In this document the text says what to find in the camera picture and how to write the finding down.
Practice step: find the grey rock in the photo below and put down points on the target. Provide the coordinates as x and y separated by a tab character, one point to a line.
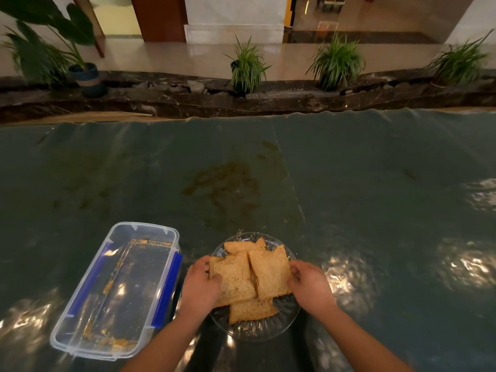
195	86

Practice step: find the blue plant pot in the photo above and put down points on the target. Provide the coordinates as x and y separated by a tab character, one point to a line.
88	79

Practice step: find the clear glass plate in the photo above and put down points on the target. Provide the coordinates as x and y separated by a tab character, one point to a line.
255	329

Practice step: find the person's left hand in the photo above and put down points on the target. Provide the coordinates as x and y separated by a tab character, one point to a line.
198	292

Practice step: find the brown wooden door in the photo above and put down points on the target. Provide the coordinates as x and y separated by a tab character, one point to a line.
159	17

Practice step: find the person's left forearm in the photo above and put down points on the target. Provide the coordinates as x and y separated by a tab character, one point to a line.
166	344

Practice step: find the large broad-leaf plant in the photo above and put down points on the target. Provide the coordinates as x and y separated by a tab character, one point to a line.
38	46

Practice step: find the person's right forearm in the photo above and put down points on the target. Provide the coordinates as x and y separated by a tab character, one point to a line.
356	344

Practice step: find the white marble pillar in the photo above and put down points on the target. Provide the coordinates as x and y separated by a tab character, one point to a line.
236	17

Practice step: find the clear plastic box, blue clips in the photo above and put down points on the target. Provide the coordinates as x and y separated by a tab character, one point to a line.
120	290

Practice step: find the green grass plant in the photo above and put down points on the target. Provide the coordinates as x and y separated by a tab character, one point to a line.
459	63
248	67
336	61

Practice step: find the green plastic table cover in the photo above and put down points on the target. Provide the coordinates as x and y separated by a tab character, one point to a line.
368	189

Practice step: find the person's right thumb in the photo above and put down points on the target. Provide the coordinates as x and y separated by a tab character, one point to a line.
292	282

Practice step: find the large brown bread slice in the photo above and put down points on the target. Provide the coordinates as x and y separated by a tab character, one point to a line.
236	278

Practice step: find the person's left thumb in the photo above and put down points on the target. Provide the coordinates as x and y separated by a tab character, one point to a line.
217	282

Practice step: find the dark stone planter ledge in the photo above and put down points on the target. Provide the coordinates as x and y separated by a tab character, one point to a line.
116	100

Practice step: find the person's right hand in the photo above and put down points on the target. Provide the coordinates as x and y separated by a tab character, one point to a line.
312	288

